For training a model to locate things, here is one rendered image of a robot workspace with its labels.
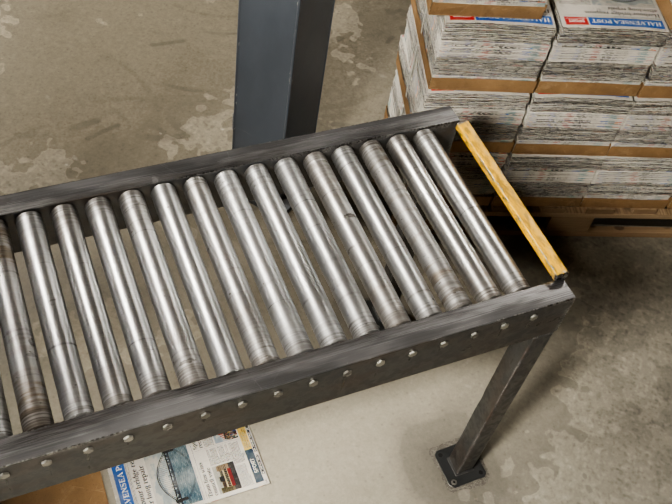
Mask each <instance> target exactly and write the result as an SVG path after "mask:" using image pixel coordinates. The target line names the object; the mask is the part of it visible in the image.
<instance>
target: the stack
mask: <svg viewBox="0 0 672 504"><path fill-rule="evenodd" d="M415 1H416V6H417V11H418V15H419V18H420V23H421V33H423V37H424V42H425V49H426V53H427V58H428V62H429V67H430V72H431V79H432V77H435V78H467V79H496V80H518V81H536V78H538V77H539V80H540V81H557V82H586V83H609V84H631V85H640V84H641V82H643V84H644V86H669V87H672V30H670V28H669V26H668V24H667V22H666V20H665V18H664V16H663V14H662V12H661V10H660V8H659V6H658V5H657V3H656V1H655V0H547V2H546V4H547V8H546V10H545V12H544V14H543V16H542V18H541V19H518V18H494V17H470V16H446V15H429V14H428V9H427V3H426V0H415ZM406 22H407V24H406V26H407V27H406V29H405V34H404V35H401V36H400V41H399V47H398V52H399V60H400V66H401V71H402V76H403V80H404V84H405V89H406V96H407V99H408V104H409V110H410V114H411V113H416V112H421V111H426V110H431V109H436V108H441V107H446V106H451V108H452V109H453V111H454V112H455V114H456V115H457V117H458V118H459V120H460V121H459V122H463V121H469V123H470V124H471V126H472V127H473V129H474V130H475V132H476V133H477V135H478V136H479V138H480V139H481V141H482V142H513V140H515V145H516V144H562V145H592V146H609V145H610V143H611V147H612V146H618V147H657V148H672V98H640V97H638V96H637V95H636V96H609V95H579V94H550V93H535V91H533V93H513V92H486V91H460V90H434V89H428V85H427V80H426V75H425V70H424V65H423V60H422V55H421V50H420V45H419V40H418V35H417V30H416V25H415V20H414V15H413V10H412V5H410V7H409V11H408V13H407V19H406ZM395 71H396V75H395V77H394V79H393V85H392V87H391V93H390V98H389V102H388V107H387V114H388V118H391V117H396V116H401V115H406V112H405V107H404V102H403V97H402V92H401V87H400V82H399V76H398V71H397V69H396V70H395ZM540 81H539V82H540ZM515 145H514V147H515ZM611 147H610V148H611ZM489 153H490V154H491V156H492V157H493V159H494V160H495V162H496V163H497V165H498V166H499V168H500V169H501V171H502V172H503V174H504V175H505V177H506V178H507V180H508V181H509V183H510V184H511V186H512V187H513V189H514V190H515V192H516V193H517V195H518V196H519V197H555V198H582V197H584V198H605V199H634V200H668V199H669V198H670V197H672V158H647V157H617V156H606V155H605V156H585V155H546V154H512V153H511V151H510V153H497V152H489ZM448 156H449V158H450V160H451V161H452V163H453V164H454V166H455V168H456V169H457V171H458V172H459V174H460V176H461V177H462V179H463V180H464V182H465V184H466V185H467V187H468V188H469V190H470V192H471V193H472V195H473V196H483V197H490V196H491V194H492V193H494V197H500V196H499V195H498V193H497V192H496V190H495V189H494V187H493V186H492V184H491V183H490V181H489V180H488V178H487V176H486V175H485V173H484V172H483V170H482V169H481V167H480V166H479V164H478V163H477V161H476V159H475V158H474V156H473V155H472V153H471V152H449V155H448ZM584 198H583V199H584ZM525 207H526V209H527V210H528V212H529V213H530V215H531V216H532V217H547V218H546V220H545V222H544V224H543V225H538V227H539V228H540V230H541V231H542V233H543V234H544V236H595V237H662V238H672V227H619V226H590V225H591V223H592V222H593V220H594V218H628V219H672V209H656V208H610V207H566V206H525Z"/></svg>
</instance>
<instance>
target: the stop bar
mask: <svg viewBox="0 0 672 504"><path fill-rule="evenodd" d="M456 130H457V132H458V133H459V135H460V136H461V138H462V139H463V141H464V142H465V144H466V146H467V147H468V149H469V150H470V152H471V153H472V155H473V156H474V158H475V159H476V161H477V163H478V164H479V166H480V167H481V169H482V170H483V172H484V173H485V175H486V176H487V178H488V180H489V181H490V183H491V184H492V186H493V187H494V189H495V190H496V192H497V193H498V195H499V196H500V198H501V200H502V201H503V203H504V204H505V206H506V207H507V209H508V210H509V212H510V213H511V215H512V217H513V218H514V220H515V221H516V223H517V224H518V226H519V227H520V229H521V230H522V232H523V234H524V235H525V237H526V238H527V240H528V241H529V243H530V244H531V246H532V247H533V249H534V251H535V252H536V254H537V255H538V257H539V258H540V260H541V261H542V263H543V264H544V266H545V268H546V269H547V271H548V272H549V274H550V275H551V277H552V278H553V280H554V281H558V280H561V279H565V278H566V277H567V276H568V273H569V272H568V270H567V269H566V267H565V266H564V264H563V263H562V261H561V260H560V258H559V257H558V255H557V254H556V252H555V251H554V249H553V247H552V246H551V245H550V243H549V242H548V240H547V239H546V237H545V236H544V234H543V233H542V231H541V230H540V228H539V227H538V225H537V224H536V222H535V221H534V219H533V218H532V216H531V215H530V213H529V212H528V210H527V209H526V207H525V206H524V204H523V203H522V201H521V199H520V198H519V196H518V195H517V193H516V192H515V190H514V189H513V187H512V186H511V184H510V183H509V181H508V180H507V178H506V177H505V175H504V174H503V172H502V171H501V169H500V168H499V166H498V165H497V163H496V162H495V160H494V159H493V157H492V156H491V154H490V153H489V151H488V150H487V148H486V147H485V145H484V144H483V142H482V141H481V139H480V138H479V136H478V135H477V133H476V132H475V130H474V129H473V127H472V126H471V124H470V123H469V121H463V122H459V123H457V125H456Z"/></svg>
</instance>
